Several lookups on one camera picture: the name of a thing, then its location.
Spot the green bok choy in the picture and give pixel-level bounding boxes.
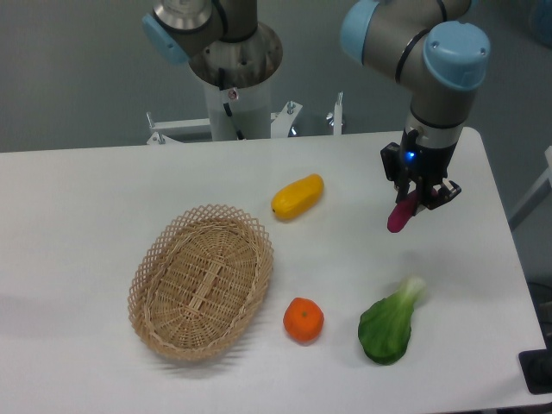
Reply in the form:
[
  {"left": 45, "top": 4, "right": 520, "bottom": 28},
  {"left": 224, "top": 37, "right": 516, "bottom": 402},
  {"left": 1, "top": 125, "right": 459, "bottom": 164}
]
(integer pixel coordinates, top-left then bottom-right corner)
[{"left": 357, "top": 276, "right": 426, "bottom": 365}]

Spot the yellow mango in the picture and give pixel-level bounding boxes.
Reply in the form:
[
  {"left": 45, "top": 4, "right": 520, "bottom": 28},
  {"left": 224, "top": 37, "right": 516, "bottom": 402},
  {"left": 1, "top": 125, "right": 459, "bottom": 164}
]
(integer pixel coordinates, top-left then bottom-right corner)
[{"left": 271, "top": 173, "right": 324, "bottom": 221}]

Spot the blue object top right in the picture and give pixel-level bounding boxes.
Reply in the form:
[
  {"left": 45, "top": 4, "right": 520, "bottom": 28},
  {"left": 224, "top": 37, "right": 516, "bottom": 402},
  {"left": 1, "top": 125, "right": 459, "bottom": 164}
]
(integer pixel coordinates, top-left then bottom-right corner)
[{"left": 528, "top": 0, "right": 552, "bottom": 47}]

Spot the orange tangerine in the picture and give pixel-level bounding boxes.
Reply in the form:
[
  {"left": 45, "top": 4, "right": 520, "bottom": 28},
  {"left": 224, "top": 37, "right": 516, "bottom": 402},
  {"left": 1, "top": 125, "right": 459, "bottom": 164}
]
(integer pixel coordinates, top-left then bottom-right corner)
[{"left": 283, "top": 298, "right": 324, "bottom": 344}]

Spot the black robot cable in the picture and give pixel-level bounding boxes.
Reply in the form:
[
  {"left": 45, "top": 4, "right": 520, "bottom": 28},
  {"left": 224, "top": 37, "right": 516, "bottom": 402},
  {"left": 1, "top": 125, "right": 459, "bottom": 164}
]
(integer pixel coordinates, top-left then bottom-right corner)
[{"left": 216, "top": 67, "right": 247, "bottom": 141}]

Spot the white metal frame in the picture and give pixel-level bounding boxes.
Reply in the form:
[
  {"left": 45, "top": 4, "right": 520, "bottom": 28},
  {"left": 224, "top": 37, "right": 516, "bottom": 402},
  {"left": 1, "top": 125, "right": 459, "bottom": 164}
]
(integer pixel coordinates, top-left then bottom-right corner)
[{"left": 147, "top": 93, "right": 346, "bottom": 145}]

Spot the black device at table edge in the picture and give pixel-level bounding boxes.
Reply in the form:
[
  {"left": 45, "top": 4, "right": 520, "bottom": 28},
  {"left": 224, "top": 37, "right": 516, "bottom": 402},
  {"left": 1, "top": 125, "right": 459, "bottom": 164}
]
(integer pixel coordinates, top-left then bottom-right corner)
[{"left": 518, "top": 349, "right": 551, "bottom": 395}]

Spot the white table leg right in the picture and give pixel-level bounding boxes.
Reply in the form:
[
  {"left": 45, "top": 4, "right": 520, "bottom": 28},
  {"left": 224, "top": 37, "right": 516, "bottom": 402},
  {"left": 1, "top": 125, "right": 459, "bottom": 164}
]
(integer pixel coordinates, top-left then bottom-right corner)
[{"left": 508, "top": 147, "right": 551, "bottom": 231}]

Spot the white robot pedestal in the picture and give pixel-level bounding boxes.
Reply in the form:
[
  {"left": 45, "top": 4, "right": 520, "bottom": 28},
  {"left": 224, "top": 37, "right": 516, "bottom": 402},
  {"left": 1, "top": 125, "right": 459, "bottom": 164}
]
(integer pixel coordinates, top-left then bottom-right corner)
[{"left": 185, "top": 23, "right": 285, "bottom": 141}]

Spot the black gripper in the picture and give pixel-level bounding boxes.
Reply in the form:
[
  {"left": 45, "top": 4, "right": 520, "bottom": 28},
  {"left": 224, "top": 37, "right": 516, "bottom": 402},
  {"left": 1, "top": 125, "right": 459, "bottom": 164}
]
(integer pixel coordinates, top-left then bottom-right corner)
[{"left": 380, "top": 129, "right": 461, "bottom": 215}]

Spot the purple sweet potato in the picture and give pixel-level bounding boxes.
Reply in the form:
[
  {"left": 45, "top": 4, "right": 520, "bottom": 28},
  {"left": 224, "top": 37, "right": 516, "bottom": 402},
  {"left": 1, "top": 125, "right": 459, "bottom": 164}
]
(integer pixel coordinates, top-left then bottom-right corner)
[{"left": 387, "top": 191, "right": 418, "bottom": 233}]

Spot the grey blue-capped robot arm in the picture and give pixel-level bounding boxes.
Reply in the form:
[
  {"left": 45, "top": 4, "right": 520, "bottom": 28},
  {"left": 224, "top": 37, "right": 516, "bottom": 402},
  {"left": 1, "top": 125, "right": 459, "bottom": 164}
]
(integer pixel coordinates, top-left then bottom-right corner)
[{"left": 141, "top": 1, "right": 491, "bottom": 215}]

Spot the woven wicker basket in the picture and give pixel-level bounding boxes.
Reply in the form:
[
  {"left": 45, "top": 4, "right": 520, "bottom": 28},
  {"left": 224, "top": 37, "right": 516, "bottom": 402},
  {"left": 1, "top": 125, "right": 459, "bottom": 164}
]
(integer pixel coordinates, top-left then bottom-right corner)
[{"left": 128, "top": 204, "right": 273, "bottom": 361}]

